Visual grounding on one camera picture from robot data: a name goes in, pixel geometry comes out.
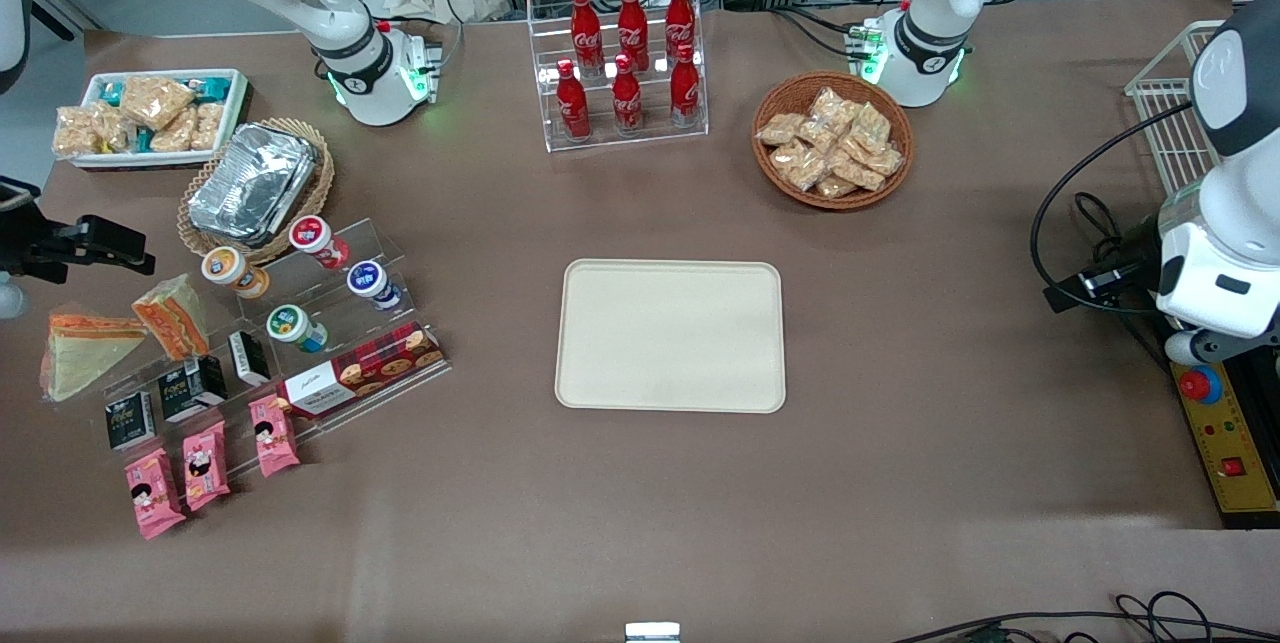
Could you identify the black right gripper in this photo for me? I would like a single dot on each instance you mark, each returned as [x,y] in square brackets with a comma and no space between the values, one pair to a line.
[22,251]

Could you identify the triangle sandwich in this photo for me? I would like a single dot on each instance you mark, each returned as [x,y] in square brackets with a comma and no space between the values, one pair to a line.
[172,316]
[85,355]

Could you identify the upright wrapped triangle sandwich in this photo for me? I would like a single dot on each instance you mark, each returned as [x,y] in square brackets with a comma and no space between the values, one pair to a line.
[172,316]

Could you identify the beige rectangular tray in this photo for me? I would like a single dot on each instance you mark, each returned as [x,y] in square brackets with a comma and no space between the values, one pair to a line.
[670,335]

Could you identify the orange lid yogurt cup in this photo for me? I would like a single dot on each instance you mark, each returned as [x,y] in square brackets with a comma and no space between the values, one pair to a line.
[232,271]

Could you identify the puffed rice cracker pack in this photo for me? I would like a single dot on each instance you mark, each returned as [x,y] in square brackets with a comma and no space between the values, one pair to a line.
[80,131]
[155,101]
[207,123]
[175,135]

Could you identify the silver foil container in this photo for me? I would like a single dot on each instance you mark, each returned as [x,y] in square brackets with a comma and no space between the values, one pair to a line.
[250,183]

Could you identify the small black carton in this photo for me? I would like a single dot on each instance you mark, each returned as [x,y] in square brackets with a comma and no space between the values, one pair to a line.
[192,388]
[248,357]
[130,420]

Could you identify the white rectangular snack bin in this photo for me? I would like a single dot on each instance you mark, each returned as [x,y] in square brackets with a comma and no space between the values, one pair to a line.
[235,103]

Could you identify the teal snack packet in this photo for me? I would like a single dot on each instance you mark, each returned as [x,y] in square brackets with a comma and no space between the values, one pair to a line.
[212,86]

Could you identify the green lid yogurt cup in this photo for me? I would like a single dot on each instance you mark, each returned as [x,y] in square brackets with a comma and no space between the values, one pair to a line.
[295,327]

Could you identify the red lid yogurt cup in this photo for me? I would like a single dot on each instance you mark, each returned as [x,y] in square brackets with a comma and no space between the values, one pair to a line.
[318,241]

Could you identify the oval wicker basket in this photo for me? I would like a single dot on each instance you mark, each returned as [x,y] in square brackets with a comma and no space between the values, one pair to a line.
[315,193]

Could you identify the clear acrylic tiered stand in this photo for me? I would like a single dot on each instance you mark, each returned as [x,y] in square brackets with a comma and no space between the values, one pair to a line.
[340,323]

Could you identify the pink cartoon snack pack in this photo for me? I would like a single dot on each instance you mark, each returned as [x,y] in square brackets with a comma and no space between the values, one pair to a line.
[205,464]
[153,493]
[272,435]

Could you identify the blue lid yogurt cup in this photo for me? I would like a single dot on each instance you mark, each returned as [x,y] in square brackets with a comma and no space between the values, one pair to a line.
[373,283]

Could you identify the red plaid cookie box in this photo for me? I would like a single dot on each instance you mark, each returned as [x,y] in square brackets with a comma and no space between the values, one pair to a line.
[360,370]

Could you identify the red cola bottle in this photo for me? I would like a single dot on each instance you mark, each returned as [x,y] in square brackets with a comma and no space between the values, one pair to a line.
[680,19]
[586,31]
[627,99]
[573,105]
[685,89]
[632,25]

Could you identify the clear acrylic bottle rack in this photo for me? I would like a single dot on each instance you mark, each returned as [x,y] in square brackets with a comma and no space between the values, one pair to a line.
[620,138]

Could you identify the clear-wrapped beige snack pack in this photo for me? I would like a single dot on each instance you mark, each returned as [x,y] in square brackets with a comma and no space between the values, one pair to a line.
[885,161]
[871,127]
[856,171]
[780,129]
[836,187]
[832,108]
[800,165]

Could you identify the round brown wicker basket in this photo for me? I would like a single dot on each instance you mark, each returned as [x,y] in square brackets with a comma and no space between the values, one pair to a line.
[790,93]

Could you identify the black machine with yellow panel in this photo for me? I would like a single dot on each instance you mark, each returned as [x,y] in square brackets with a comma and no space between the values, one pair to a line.
[1215,453]

